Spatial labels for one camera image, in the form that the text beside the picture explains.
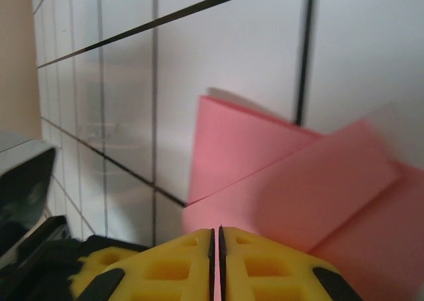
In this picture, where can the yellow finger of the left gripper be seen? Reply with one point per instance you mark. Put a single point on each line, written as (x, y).
(94, 258)

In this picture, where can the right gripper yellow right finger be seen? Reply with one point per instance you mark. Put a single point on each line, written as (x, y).
(271, 274)

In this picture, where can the pink paper sheet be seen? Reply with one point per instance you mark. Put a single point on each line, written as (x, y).
(298, 188)

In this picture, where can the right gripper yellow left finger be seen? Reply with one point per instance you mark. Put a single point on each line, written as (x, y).
(165, 271)

